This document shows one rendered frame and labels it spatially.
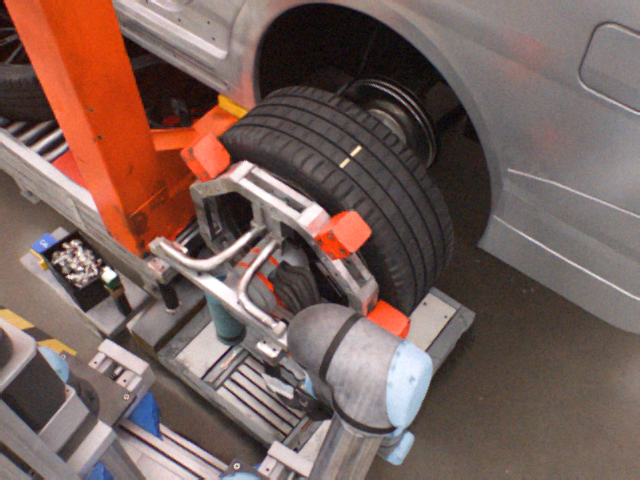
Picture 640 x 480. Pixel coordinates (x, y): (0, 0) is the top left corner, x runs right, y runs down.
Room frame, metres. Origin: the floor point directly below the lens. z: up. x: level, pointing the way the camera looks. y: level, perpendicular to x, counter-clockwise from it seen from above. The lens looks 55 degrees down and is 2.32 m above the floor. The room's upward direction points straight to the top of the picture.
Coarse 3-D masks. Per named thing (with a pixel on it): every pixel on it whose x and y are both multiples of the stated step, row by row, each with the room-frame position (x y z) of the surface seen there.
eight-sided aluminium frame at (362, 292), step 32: (192, 192) 1.09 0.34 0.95; (224, 192) 1.02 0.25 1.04; (256, 192) 0.96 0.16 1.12; (288, 192) 0.96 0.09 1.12; (224, 224) 1.12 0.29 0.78; (288, 224) 0.90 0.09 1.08; (320, 224) 0.88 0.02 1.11; (320, 256) 0.84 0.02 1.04; (352, 256) 0.85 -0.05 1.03; (352, 288) 0.79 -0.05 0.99; (288, 320) 0.92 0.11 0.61
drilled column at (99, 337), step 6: (78, 312) 1.16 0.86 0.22; (84, 318) 1.14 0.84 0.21; (90, 324) 1.12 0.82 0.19; (90, 330) 1.15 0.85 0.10; (96, 330) 1.11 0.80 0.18; (120, 330) 1.15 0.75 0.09; (126, 330) 1.17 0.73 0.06; (96, 336) 1.13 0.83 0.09; (102, 336) 1.10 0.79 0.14; (114, 336) 1.13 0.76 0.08; (120, 336) 1.15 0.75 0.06; (96, 342) 1.15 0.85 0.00; (102, 342) 1.11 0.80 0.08; (114, 342) 1.12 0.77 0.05; (120, 342) 1.14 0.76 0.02
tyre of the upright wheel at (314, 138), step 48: (288, 96) 1.24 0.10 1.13; (336, 96) 1.20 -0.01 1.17; (240, 144) 1.09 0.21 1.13; (288, 144) 1.05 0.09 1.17; (336, 144) 1.05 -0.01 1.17; (384, 144) 1.07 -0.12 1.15; (336, 192) 0.93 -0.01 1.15; (384, 192) 0.96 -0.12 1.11; (432, 192) 1.01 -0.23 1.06; (384, 240) 0.87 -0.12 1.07; (432, 240) 0.93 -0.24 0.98; (384, 288) 0.83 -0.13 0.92
